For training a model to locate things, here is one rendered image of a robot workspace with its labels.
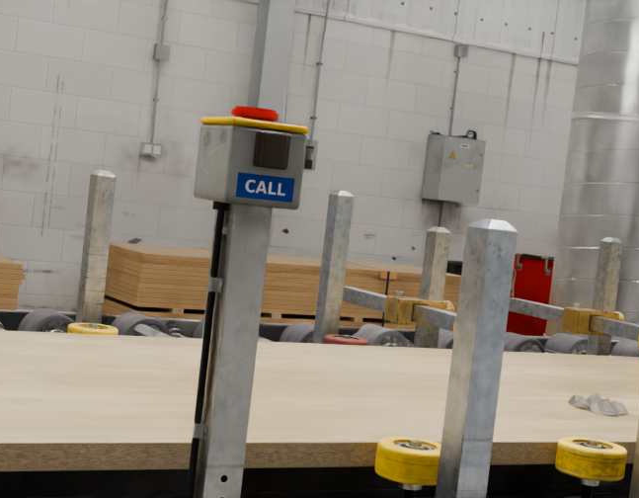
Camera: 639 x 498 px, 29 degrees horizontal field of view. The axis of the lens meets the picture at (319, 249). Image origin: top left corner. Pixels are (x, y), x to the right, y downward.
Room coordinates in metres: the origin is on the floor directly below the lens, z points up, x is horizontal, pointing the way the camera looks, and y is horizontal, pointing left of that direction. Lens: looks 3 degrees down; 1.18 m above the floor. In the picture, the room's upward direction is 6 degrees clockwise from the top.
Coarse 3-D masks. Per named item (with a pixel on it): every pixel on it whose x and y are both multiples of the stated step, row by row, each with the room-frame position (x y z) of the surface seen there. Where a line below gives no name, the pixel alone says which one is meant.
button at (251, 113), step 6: (240, 108) 1.04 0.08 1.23; (246, 108) 1.03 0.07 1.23; (252, 108) 1.03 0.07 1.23; (258, 108) 1.03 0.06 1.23; (234, 114) 1.04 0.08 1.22; (240, 114) 1.03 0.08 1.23; (246, 114) 1.03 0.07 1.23; (252, 114) 1.03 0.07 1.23; (258, 114) 1.03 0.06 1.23; (264, 114) 1.03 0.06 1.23; (270, 114) 1.04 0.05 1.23; (276, 114) 1.04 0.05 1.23; (264, 120) 1.04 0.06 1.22; (270, 120) 1.04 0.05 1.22; (276, 120) 1.05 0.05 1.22
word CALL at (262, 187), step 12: (240, 180) 1.01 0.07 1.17; (252, 180) 1.01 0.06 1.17; (264, 180) 1.02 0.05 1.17; (276, 180) 1.02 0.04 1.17; (288, 180) 1.03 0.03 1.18; (240, 192) 1.01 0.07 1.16; (252, 192) 1.01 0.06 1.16; (264, 192) 1.02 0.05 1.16; (276, 192) 1.02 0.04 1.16; (288, 192) 1.03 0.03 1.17
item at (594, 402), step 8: (576, 400) 1.75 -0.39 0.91; (584, 400) 1.74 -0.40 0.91; (592, 400) 1.75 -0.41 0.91; (600, 400) 1.73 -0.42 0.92; (608, 400) 1.72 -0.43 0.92; (584, 408) 1.73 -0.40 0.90; (592, 408) 1.72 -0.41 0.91; (600, 408) 1.72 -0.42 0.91; (608, 408) 1.71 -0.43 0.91; (616, 408) 1.74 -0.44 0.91; (624, 408) 1.73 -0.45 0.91
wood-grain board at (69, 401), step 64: (0, 384) 1.43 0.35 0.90; (64, 384) 1.48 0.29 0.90; (128, 384) 1.52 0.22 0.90; (192, 384) 1.58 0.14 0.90; (256, 384) 1.63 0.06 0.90; (320, 384) 1.69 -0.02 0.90; (384, 384) 1.75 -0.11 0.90; (512, 384) 1.90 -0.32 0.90; (576, 384) 1.98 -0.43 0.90; (0, 448) 1.15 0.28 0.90; (64, 448) 1.18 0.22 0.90; (128, 448) 1.21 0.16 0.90; (256, 448) 1.28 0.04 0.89; (320, 448) 1.31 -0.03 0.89; (512, 448) 1.44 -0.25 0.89
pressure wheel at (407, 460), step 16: (384, 448) 1.30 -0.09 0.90; (400, 448) 1.30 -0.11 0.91; (416, 448) 1.31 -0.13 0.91; (432, 448) 1.33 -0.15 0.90; (384, 464) 1.30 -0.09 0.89; (400, 464) 1.29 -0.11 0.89; (416, 464) 1.28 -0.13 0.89; (432, 464) 1.29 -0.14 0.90; (400, 480) 1.29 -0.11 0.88; (416, 480) 1.28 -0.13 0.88; (432, 480) 1.29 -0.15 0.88
